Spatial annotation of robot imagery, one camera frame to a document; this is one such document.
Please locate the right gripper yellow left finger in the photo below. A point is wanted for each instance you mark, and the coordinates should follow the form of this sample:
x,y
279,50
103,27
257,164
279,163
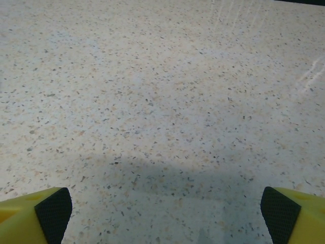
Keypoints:
x,y
30,218

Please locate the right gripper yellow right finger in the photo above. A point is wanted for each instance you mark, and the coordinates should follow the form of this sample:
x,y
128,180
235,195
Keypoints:
x,y
299,218

